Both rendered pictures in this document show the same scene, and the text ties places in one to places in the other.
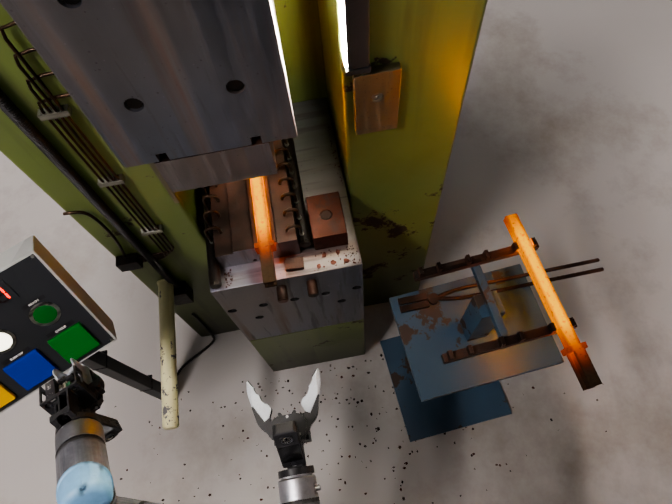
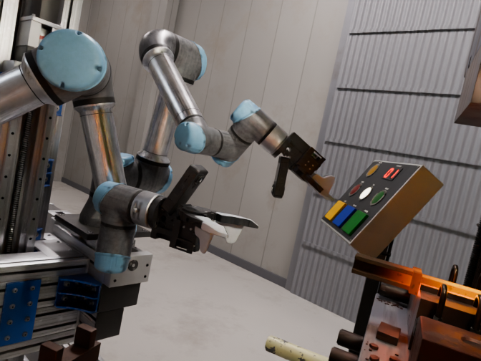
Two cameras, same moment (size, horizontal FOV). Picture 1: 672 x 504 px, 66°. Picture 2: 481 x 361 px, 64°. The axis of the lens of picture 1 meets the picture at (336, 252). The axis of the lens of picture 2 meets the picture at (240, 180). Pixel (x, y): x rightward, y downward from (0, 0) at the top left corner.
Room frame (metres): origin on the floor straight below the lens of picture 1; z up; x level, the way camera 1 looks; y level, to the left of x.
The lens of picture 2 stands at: (0.53, -0.52, 1.15)
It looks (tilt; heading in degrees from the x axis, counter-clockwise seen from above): 5 degrees down; 116
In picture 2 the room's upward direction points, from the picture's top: 12 degrees clockwise
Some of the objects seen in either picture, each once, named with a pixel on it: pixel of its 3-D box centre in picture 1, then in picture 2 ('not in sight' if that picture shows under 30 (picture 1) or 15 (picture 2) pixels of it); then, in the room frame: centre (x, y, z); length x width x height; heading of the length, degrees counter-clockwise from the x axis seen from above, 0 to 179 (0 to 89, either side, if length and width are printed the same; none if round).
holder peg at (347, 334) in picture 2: (282, 293); (350, 340); (0.47, 0.15, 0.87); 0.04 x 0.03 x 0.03; 3
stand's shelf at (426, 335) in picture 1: (472, 329); not in sight; (0.37, -0.35, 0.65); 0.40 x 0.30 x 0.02; 97
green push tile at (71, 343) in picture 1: (74, 341); (355, 223); (0.38, 0.60, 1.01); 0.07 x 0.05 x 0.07; 118
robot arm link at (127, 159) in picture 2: not in sight; (114, 172); (-0.37, 0.43, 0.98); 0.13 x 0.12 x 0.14; 75
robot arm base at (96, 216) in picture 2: not in sight; (106, 208); (-0.37, 0.42, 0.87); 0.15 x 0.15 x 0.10
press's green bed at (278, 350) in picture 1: (302, 278); not in sight; (0.78, 0.14, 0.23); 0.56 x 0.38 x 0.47; 3
